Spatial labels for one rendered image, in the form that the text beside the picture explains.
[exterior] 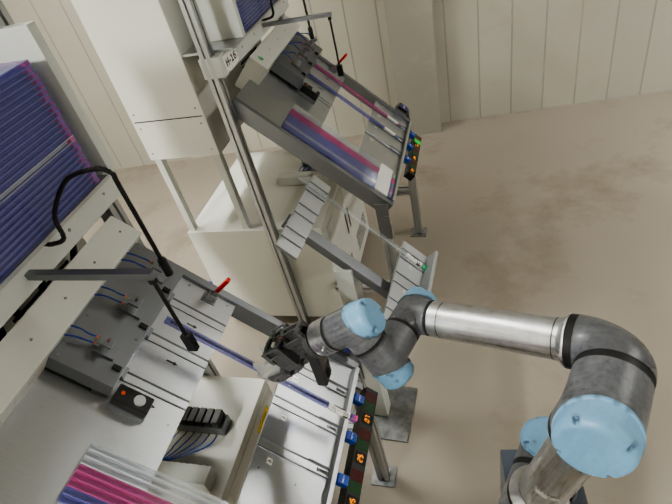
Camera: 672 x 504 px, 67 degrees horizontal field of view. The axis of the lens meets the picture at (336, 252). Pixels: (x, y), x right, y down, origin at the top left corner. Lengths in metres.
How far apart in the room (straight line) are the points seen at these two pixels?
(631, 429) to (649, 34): 3.56
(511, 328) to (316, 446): 0.58
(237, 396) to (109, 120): 3.42
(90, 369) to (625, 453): 0.93
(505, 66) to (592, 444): 3.38
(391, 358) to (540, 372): 1.38
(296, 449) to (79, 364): 0.52
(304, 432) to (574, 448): 0.67
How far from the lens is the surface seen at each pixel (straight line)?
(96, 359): 1.14
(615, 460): 0.85
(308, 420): 1.31
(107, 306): 1.19
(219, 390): 1.67
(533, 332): 0.95
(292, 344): 1.05
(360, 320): 0.93
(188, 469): 1.51
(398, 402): 2.21
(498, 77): 4.00
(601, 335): 0.90
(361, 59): 3.89
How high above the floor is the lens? 1.86
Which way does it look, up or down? 39 degrees down
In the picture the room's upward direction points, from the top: 15 degrees counter-clockwise
